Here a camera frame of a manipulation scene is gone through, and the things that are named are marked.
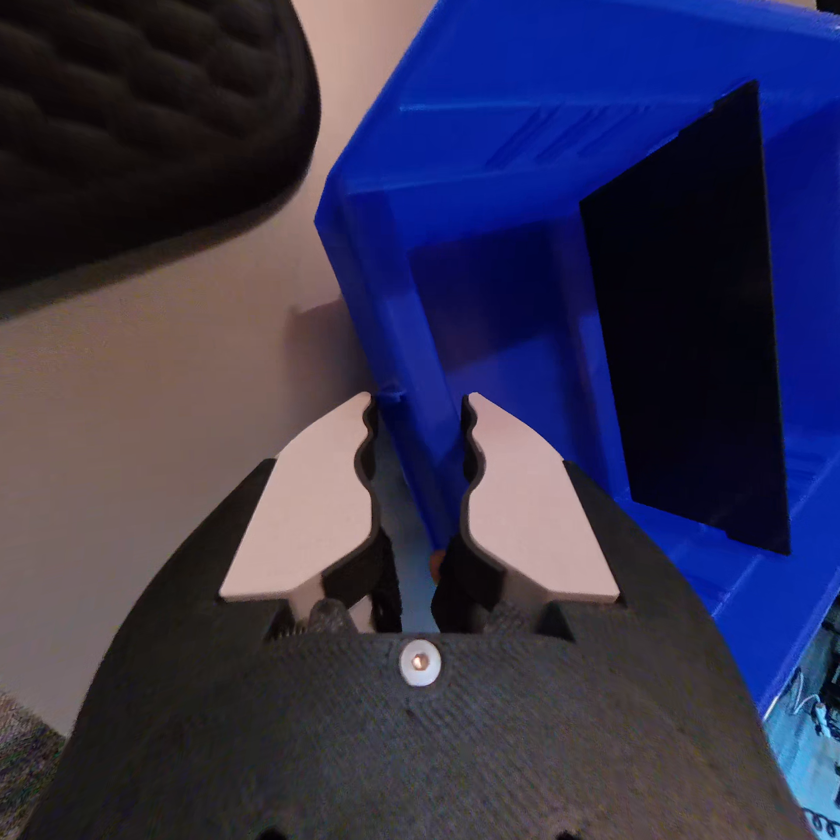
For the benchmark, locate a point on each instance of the grey desk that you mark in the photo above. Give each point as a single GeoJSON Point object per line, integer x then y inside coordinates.
{"type": "Point", "coordinates": [164, 426]}

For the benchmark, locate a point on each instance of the person's right hand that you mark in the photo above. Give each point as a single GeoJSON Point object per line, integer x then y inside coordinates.
{"type": "Point", "coordinates": [437, 563]}

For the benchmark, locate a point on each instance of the black bin divider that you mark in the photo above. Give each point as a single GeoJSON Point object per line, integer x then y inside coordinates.
{"type": "Point", "coordinates": [689, 328]}

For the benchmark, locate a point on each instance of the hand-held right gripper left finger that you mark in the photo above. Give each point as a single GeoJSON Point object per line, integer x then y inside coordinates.
{"type": "Point", "coordinates": [308, 518]}

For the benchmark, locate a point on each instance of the black quilted wrist pad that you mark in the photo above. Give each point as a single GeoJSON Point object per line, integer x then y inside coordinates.
{"type": "Point", "coordinates": [131, 131]}

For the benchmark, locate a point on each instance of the blue plastic bin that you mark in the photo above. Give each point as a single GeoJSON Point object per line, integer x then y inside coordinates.
{"type": "Point", "coordinates": [492, 164]}

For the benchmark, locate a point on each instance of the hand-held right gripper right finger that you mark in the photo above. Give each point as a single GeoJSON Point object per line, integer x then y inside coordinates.
{"type": "Point", "coordinates": [538, 525]}

